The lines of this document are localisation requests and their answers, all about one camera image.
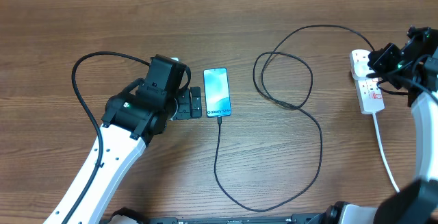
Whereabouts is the white charger plug adapter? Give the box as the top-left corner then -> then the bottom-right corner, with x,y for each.
352,61 -> 375,81

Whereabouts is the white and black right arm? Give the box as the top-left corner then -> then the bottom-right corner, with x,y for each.
310,27 -> 437,223

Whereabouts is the white power strip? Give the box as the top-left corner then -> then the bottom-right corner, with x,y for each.
350,49 -> 385,114

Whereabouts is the blue Galaxy smartphone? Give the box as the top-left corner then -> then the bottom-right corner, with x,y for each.
203,68 -> 232,117

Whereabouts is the black USB charging cable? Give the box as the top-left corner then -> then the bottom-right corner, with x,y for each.
213,24 -> 377,213

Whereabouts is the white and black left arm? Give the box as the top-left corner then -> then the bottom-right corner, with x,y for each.
46,55 -> 191,223

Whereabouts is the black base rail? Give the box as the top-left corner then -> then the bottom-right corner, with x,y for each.
147,213 -> 317,224

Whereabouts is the white power strip cord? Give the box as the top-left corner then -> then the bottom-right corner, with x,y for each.
371,112 -> 401,194

